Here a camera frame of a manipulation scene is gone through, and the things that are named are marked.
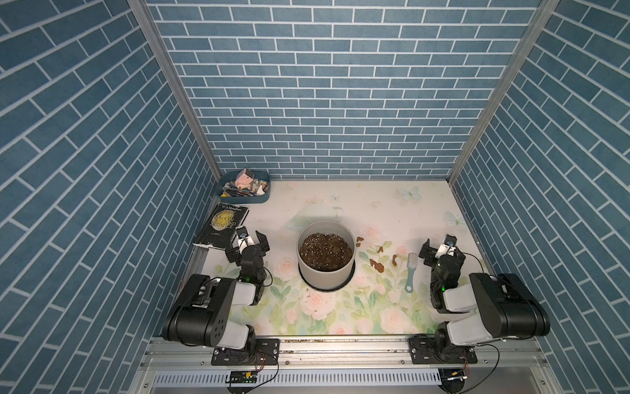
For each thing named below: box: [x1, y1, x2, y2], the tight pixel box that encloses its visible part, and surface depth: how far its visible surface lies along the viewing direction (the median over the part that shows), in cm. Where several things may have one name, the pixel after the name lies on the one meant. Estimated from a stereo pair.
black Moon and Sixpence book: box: [192, 201, 251, 251], surface depth 104 cm
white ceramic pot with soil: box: [296, 219, 357, 290], surface depth 86 cm
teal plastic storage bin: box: [216, 171, 272, 205], surface depth 114 cm
